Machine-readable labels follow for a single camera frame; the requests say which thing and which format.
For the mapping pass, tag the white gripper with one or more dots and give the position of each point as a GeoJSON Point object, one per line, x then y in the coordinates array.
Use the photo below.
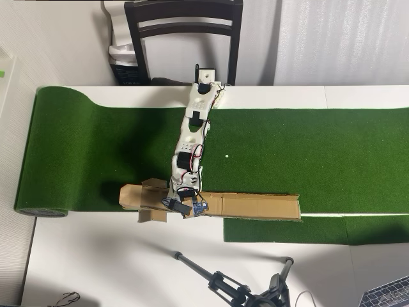
{"type": "Point", "coordinates": [176, 194]}

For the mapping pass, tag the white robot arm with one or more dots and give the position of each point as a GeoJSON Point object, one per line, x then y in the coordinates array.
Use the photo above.
{"type": "Point", "coordinates": [195, 105]}

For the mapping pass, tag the brown cardboard ramp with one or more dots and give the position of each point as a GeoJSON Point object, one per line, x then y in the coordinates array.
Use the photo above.
{"type": "Point", "coordinates": [255, 206]}

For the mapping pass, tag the long green turf mat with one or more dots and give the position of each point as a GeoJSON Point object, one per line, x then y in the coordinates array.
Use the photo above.
{"type": "Point", "coordinates": [287, 144]}

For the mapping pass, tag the black table clamp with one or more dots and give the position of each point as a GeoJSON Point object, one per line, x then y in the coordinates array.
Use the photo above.
{"type": "Point", "coordinates": [197, 72]}

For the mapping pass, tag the black tripod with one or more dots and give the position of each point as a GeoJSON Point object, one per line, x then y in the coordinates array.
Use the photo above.
{"type": "Point", "coordinates": [223, 284]}

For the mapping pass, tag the black printed box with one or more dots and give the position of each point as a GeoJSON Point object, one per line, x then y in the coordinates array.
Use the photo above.
{"type": "Point", "coordinates": [126, 75]}

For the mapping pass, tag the dark wooden chair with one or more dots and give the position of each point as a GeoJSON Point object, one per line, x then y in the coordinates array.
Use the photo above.
{"type": "Point", "coordinates": [182, 32]}

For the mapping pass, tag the white foam packaging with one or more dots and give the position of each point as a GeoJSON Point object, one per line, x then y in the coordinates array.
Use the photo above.
{"type": "Point", "coordinates": [116, 28]}

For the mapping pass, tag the white curtain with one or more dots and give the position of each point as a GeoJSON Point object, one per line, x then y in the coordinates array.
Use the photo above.
{"type": "Point", "coordinates": [335, 41]}

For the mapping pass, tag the gray laptop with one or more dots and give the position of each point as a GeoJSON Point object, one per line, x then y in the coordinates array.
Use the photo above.
{"type": "Point", "coordinates": [390, 294]}

